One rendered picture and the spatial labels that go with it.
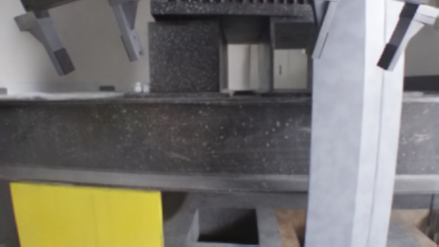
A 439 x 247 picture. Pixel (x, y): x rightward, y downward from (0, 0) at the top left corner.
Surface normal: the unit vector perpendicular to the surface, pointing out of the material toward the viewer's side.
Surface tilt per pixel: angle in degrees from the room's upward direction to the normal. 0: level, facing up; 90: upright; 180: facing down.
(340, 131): 90
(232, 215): 90
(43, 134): 90
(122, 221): 90
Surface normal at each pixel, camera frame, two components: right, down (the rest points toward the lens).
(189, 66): -0.10, 0.11
